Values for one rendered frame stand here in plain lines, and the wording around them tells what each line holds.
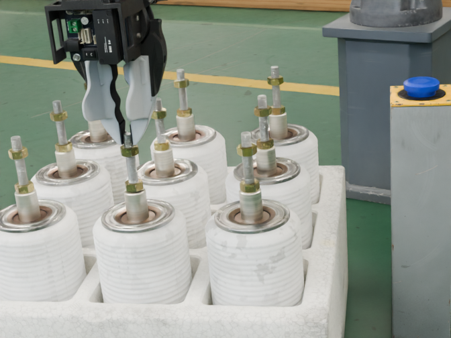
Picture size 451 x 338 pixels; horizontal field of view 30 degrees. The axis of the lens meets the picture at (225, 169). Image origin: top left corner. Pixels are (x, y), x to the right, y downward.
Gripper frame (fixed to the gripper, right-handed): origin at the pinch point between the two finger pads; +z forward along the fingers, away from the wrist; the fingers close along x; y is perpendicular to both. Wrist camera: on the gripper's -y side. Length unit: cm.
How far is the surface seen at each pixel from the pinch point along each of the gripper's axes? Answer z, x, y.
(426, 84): 1.5, 28.5, -18.8
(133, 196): 6.5, 0.2, 1.7
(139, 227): 9.1, 1.0, 3.4
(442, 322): 31.2, 30.7, -16.7
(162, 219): 9.1, 2.9, 1.6
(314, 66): 34, -2, -147
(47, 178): 9.0, -13.9, -8.2
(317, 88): 34, 2, -126
